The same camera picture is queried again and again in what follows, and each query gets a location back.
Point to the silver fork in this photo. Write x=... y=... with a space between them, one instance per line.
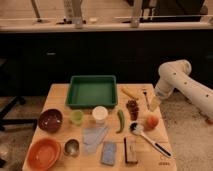
x=146 y=98

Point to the bunch of dark grapes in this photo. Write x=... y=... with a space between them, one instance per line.
x=133 y=109

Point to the purple bowl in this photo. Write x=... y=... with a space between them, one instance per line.
x=50 y=120

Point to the white spoon blue handle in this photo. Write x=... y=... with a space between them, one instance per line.
x=138 y=129

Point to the green plastic tray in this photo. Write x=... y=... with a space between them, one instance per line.
x=89 y=91

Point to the orange bowl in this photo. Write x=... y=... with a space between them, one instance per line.
x=43 y=154

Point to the black office chair base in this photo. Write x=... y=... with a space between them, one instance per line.
x=8 y=113

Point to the blue sponge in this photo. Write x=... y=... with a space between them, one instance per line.
x=108 y=153

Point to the wooden brush block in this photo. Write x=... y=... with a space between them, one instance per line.
x=129 y=150

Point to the white cup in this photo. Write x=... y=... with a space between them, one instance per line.
x=100 y=114

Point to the green plastic cup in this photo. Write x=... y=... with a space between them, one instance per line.
x=77 y=117

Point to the orange peach fruit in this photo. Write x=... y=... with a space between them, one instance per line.
x=152 y=121

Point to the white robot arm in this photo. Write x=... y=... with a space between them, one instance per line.
x=175 y=75

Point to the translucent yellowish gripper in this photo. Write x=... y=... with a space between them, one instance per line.
x=154 y=104

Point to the light blue cloth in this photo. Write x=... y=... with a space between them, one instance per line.
x=92 y=137

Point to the small metal cup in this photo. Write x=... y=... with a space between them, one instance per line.
x=71 y=148

